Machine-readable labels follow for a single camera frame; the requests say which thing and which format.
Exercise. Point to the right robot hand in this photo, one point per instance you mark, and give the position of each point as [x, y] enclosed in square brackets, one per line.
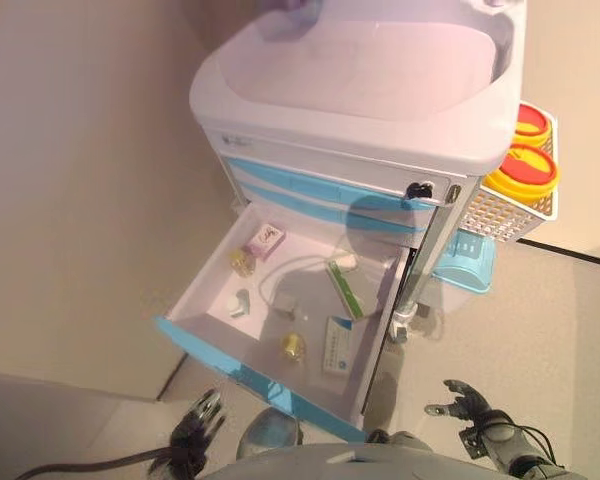
[475, 410]

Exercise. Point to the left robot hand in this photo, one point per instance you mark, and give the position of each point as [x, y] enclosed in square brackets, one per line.
[200, 425]

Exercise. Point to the large blue front cart drawer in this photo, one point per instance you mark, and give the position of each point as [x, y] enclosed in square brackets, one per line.
[205, 348]

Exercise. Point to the green white medicine box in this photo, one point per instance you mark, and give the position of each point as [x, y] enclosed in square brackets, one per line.
[345, 292]

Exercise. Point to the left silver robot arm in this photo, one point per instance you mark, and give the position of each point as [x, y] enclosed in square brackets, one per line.
[180, 465]

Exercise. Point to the blue white medicine box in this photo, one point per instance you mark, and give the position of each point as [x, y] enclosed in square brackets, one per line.
[337, 350]

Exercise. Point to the pink medicine box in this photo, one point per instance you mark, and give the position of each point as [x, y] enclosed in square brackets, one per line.
[265, 241]

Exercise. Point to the cart caster wheel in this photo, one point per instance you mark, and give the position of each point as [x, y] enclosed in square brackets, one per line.
[399, 327]

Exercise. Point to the small yellow glass vial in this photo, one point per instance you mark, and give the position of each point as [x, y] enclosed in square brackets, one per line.
[242, 262]
[292, 346]

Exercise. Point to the small white plastic bottle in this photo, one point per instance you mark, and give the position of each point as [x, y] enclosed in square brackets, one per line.
[238, 305]

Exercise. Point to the grey robot torso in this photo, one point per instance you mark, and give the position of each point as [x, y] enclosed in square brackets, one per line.
[340, 462]

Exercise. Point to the light blue waste bin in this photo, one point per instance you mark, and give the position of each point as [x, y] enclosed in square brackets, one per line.
[467, 265]

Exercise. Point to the small grey square packet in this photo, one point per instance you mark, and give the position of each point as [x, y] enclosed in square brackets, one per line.
[285, 303]

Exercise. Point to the white perforated side basket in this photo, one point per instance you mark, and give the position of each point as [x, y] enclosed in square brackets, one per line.
[495, 220]

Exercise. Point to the black key bunch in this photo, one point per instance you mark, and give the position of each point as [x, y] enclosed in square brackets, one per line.
[419, 191]

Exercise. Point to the yellow sharps container red lid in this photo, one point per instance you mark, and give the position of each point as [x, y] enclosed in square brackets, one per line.
[530, 120]
[527, 165]

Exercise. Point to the white medical cart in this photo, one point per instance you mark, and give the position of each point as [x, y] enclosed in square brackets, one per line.
[355, 65]

